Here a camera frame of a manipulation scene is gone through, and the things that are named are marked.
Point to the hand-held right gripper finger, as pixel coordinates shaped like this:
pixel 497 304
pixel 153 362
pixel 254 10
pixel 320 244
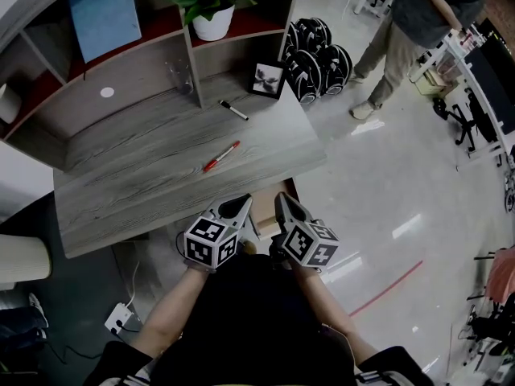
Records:
pixel 301 216
pixel 278 213

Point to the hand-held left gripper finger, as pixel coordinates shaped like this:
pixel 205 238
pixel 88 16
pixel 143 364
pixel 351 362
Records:
pixel 213 211
pixel 244 217

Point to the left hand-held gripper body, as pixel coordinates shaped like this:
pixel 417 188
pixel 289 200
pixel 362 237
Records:
pixel 205 241

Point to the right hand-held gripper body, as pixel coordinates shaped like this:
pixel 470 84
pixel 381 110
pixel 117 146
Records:
pixel 310 243

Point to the wooden drawer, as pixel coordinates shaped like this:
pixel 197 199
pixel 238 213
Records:
pixel 263 215

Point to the red pen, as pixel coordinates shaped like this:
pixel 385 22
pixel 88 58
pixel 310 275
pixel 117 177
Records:
pixel 221 156

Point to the black and white marker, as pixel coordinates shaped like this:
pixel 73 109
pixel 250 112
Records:
pixel 234 110

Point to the person's left forearm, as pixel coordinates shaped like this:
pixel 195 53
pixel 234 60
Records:
pixel 169 316

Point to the person's right forearm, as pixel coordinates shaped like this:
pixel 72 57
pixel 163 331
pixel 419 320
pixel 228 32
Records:
pixel 334 316

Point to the grey wooden desk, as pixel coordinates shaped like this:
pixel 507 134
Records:
pixel 141 183

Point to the grey wooden desk hutch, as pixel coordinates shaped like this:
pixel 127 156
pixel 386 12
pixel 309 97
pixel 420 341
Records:
pixel 133 79

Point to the black office chair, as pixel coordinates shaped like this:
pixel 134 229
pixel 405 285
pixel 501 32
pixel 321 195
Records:
pixel 462 123

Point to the white desk with black chair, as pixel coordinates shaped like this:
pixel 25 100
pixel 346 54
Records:
pixel 462 60

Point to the person's shoe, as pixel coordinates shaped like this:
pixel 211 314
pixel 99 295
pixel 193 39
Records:
pixel 248 248

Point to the person's black clothing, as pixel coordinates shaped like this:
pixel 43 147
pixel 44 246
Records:
pixel 249 324

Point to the white power strip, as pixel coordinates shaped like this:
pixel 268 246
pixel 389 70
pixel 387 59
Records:
pixel 118 318

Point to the clear drinking glass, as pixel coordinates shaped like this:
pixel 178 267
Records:
pixel 180 78

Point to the pile of black helmets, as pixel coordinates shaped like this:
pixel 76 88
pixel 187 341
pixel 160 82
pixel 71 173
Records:
pixel 318 62

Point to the green potted plant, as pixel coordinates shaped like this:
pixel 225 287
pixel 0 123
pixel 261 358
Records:
pixel 213 6

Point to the blue book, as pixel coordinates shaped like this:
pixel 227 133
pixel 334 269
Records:
pixel 104 18

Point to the white cylindrical pot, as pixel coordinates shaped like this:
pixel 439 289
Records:
pixel 10 105

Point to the black computer monitor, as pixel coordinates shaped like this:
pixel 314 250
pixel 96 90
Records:
pixel 493 83

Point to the black picture frame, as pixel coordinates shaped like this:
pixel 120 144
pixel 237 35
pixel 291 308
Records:
pixel 266 80

